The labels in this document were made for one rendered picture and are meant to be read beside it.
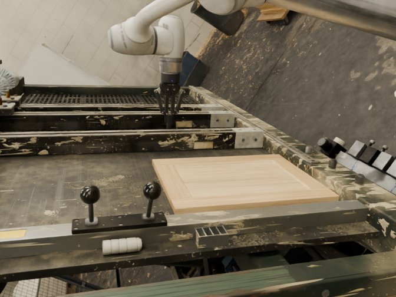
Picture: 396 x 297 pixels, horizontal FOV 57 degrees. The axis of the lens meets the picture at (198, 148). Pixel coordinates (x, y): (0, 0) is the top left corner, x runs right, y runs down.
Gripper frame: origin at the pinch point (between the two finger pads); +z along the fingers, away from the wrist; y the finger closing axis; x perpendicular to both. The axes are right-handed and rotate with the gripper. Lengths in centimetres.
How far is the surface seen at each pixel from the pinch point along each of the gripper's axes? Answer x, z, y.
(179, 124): -21.1, 6.4, -9.3
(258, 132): 12.2, 1.8, -35.0
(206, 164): 32.5, 6.8, -6.9
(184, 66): -372, 13, -95
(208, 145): 12.0, 6.5, -13.9
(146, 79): -473, 44, -55
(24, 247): 75, 6, 44
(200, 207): 63, 7, 4
